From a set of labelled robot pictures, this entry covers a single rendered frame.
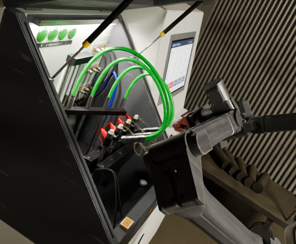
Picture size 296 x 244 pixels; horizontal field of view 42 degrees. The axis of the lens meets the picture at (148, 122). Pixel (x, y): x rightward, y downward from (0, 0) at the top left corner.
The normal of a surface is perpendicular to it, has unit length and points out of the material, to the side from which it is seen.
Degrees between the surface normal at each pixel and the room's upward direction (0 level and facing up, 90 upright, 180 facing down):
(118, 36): 90
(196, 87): 90
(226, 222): 41
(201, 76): 90
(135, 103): 90
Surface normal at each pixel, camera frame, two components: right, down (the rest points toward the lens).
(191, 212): -0.01, 0.77
